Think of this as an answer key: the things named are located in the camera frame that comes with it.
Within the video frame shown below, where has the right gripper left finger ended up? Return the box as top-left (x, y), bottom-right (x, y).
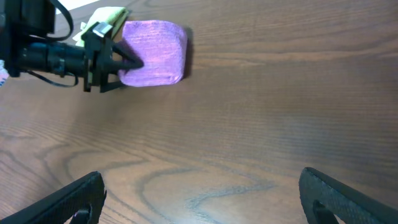
top-left (1, 171), bottom-right (106, 224)

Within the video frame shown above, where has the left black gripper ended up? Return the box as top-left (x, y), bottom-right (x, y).
top-left (81, 30), bottom-right (144, 93)

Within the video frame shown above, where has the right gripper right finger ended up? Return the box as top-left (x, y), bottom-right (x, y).
top-left (298, 167), bottom-right (397, 224)

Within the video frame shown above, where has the purple microfiber cloth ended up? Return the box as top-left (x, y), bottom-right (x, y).
top-left (118, 20), bottom-right (188, 87)

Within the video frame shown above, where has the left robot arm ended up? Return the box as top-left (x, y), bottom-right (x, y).
top-left (1, 0), bottom-right (144, 93)

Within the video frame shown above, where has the folded green cloth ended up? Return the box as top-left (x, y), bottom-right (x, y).
top-left (73, 7), bottom-right (129, 47)

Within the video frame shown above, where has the left black cable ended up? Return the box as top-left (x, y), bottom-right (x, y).
top-left (23, 0), bottom-right (79, 88)

